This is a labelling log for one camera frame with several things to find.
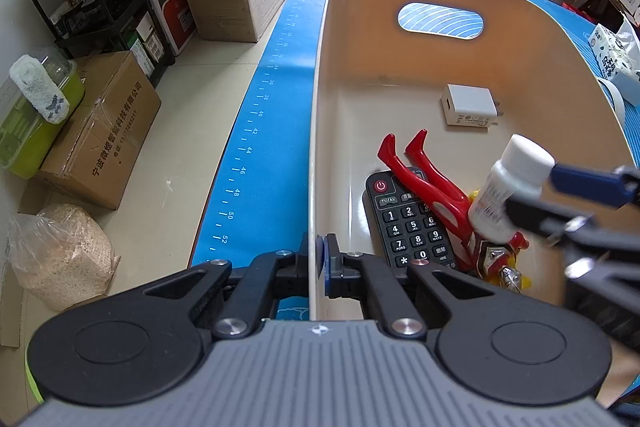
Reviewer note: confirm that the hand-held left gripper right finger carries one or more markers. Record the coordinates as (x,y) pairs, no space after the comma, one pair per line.
(324,262)

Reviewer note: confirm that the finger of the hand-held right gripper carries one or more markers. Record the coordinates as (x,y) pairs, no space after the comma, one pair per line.
(540,214)
(585,182)

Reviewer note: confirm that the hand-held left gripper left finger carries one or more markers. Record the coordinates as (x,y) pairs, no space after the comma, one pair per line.
(280,267)

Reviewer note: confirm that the white pill bottle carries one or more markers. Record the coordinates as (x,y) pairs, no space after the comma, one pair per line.
(500,192)

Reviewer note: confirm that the yellow plastic tool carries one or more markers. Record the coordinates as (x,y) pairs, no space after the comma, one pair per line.
(522,283)

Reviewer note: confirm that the black remote control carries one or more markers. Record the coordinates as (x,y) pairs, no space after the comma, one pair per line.
(400,227)

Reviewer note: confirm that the red action figure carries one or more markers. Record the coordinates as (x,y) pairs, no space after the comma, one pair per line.
(440,197)

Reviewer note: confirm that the white wall charger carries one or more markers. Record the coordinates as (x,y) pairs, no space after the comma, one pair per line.
(470,107)

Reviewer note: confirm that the beige plastic storage bin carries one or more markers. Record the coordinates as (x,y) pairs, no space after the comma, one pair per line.
(375,57)

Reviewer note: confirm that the white tape roll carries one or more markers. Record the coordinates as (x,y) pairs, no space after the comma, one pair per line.
(617,99)

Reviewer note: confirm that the white tissue box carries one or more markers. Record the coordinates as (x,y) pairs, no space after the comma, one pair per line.
(612,57)

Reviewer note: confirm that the blue silicone baking mat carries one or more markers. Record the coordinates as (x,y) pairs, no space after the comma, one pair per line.
(270,107)

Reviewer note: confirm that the clear bag of sawdust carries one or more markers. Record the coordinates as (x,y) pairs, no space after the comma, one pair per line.
(60,252)

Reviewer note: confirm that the brown taped cardboard box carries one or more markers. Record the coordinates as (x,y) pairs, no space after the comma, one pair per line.
(100,132)

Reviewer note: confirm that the green plastic container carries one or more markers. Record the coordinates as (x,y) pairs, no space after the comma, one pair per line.
(30,142)

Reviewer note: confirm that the black metal cart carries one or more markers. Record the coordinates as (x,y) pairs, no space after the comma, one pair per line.
(150,7)

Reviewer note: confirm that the white fluffy mitt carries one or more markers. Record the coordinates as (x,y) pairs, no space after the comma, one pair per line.
(40,92)

